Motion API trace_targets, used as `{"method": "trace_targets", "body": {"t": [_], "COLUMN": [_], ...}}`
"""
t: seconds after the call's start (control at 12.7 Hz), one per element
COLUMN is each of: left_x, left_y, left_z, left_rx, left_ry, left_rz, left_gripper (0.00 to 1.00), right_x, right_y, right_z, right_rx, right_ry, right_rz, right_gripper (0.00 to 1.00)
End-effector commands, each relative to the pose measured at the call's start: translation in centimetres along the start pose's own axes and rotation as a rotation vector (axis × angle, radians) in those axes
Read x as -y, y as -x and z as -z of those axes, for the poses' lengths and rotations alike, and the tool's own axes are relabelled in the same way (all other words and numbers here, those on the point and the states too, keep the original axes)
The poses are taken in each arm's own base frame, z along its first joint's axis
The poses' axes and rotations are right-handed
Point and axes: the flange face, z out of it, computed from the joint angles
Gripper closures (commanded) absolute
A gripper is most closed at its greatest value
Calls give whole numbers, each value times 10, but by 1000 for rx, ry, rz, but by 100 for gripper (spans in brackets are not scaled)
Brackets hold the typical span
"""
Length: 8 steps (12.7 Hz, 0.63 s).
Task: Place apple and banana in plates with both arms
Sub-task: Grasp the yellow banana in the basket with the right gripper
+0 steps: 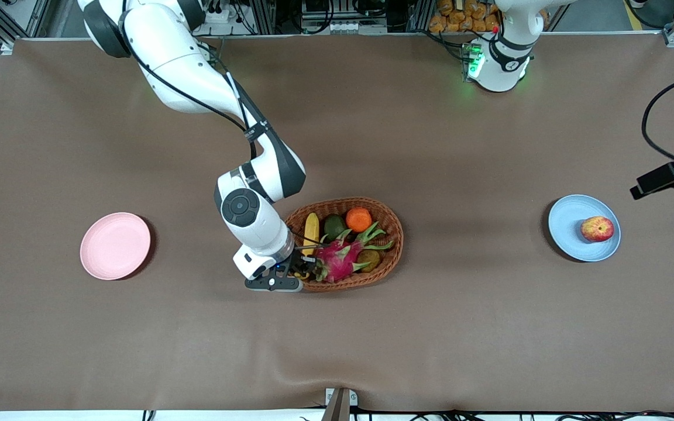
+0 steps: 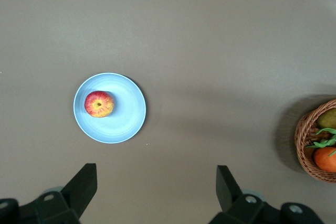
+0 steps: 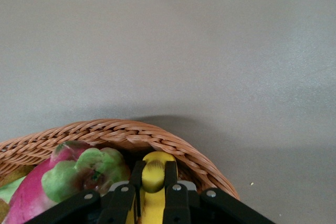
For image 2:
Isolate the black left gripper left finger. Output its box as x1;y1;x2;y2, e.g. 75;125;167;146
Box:
35;163;98;224

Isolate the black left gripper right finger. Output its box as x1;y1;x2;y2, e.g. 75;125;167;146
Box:
208;165;279;224

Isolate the red yellow apple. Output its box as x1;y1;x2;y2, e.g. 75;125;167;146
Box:
84;90;115;118

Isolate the brown wicker basket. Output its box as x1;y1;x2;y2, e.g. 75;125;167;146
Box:
293;99;336;183

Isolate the light blue round plate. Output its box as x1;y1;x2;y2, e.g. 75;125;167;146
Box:
73;72;146;144

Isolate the orange tangerine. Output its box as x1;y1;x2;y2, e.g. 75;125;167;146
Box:
313;147;336;173

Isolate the green-brown pear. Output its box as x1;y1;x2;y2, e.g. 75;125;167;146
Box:
316;108;336;130

